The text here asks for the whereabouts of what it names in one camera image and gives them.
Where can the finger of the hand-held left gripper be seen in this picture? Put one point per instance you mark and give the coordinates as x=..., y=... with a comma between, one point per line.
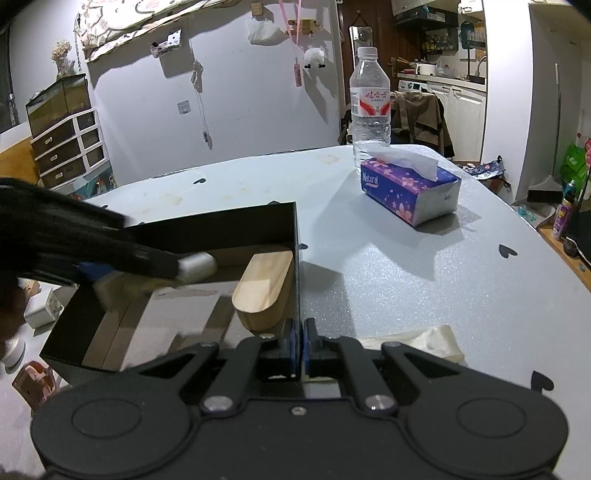
x=138, y=261

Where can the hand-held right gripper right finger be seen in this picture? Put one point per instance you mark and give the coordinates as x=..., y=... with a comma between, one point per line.
x=308, y=348

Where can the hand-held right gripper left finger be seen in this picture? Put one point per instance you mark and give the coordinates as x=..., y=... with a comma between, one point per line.
x=289, y=348

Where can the white cylindrical object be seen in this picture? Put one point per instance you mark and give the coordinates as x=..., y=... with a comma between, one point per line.
x=197, y=267

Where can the oval wooden block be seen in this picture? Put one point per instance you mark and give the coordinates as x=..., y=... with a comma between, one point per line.
x=263, y=290

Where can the black cardboard box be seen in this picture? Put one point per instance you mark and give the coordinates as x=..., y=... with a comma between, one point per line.
x=221, y=230

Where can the white drawer cabinet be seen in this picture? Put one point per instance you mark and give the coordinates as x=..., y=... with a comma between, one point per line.
x=69, y=147

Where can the white box on floor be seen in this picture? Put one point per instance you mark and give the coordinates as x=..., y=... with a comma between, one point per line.
x=42, y=310

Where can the glass fish tank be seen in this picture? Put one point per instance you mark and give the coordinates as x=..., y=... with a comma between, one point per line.
x=57, y=104

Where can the crumpled clear plastic bag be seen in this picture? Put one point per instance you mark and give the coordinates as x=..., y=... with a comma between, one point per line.
x=429, y=344

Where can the dried flower bunch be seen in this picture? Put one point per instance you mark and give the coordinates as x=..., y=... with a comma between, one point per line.
x=62, y=55

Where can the orange plastic item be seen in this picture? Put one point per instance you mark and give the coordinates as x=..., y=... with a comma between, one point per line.
x=33, y=385

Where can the blue labelled bottle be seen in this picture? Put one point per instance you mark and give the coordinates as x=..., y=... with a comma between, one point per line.
x=411, y=194

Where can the floral printed cloth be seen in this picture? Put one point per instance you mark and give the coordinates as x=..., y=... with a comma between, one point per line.
x=138, y=23

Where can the clear plastic water bottle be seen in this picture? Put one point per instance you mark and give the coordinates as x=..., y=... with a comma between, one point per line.
x=370, y=115

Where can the brown jacket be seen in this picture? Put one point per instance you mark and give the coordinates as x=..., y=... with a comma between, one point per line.
x=422, y=120

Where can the white hanging bag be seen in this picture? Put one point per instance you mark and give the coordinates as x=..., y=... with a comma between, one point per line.
x=263, y=32

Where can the white plush sheep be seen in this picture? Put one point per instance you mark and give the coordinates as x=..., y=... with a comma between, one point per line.
x=314, y=57

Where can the pink ribbon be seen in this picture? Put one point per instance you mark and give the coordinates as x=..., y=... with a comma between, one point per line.
x=290, y=21

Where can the spray can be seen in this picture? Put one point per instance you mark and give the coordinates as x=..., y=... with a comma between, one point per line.
x=564, y=212

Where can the green bag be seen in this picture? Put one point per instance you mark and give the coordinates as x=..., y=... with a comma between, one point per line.
x=573, y=164

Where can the wall hook plate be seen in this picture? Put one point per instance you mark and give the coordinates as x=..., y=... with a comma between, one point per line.
x=183, y=106

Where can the wall mirror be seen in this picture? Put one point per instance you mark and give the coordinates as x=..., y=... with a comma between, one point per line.
x=361, y=41

